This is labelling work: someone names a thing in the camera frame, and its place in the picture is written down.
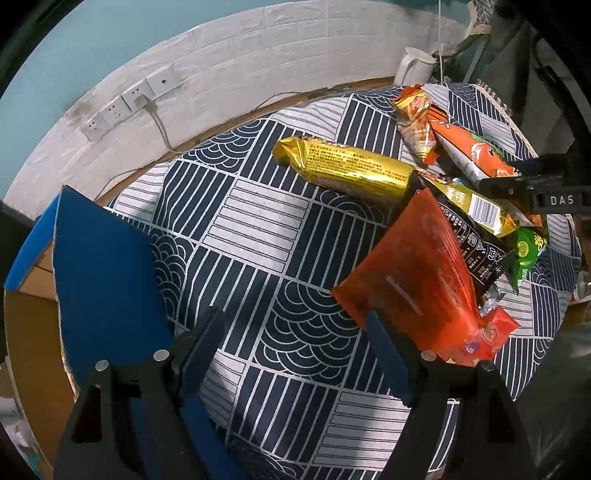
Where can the gold green snack packet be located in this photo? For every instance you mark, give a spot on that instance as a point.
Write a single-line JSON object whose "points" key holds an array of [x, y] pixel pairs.
{"points": [[480, 207]]}

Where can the yellow orange snack packet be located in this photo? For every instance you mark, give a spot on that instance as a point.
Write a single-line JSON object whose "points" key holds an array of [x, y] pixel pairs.
{"points": [[415, 120]]}

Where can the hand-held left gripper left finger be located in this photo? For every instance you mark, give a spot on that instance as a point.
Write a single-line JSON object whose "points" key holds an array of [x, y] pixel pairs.
{"points": [[203, 350]]}

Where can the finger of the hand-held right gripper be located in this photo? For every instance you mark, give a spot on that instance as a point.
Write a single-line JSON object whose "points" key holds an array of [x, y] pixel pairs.
{"points": [[505, 185], [545, 165]]}

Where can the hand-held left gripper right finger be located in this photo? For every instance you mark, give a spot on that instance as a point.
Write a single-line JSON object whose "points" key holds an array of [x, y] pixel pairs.
{"points": [[390, 364]]}

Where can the orange white snack packet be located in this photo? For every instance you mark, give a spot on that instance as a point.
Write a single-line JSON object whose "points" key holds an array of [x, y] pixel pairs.
{"points": [[471, 152]]}

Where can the navy white patterned tablecloth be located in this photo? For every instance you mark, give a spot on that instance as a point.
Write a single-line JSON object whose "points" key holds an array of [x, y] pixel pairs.
{"points": [[258, 258]]}

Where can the navy patterned cloth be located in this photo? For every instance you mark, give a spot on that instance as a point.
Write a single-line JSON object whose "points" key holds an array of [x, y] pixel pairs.
{"points": [[480, 11]]}

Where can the black snack packet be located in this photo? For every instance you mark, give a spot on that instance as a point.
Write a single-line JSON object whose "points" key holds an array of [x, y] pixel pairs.
{"points": [[475, 254]]}

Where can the small red snack packet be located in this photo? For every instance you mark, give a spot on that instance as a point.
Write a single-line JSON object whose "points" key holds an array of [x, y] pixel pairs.
{"points": [[498, 330]]}

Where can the white wall socket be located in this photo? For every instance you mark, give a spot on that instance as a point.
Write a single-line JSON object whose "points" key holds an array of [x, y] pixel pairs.
{"points": [[116, 112], [161, 82], [137, 98], [94, 128]]}

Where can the large red snack packet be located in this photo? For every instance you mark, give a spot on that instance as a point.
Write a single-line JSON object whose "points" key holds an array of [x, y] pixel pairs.
{"points": [[415, 277]]}

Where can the blue cardboard box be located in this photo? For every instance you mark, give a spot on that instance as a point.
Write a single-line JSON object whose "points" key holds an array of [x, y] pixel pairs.
{"points": [[101, 277]]}

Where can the white kettle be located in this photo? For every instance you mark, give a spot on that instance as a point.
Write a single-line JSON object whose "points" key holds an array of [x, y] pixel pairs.
{"points": [[413, 69]]}

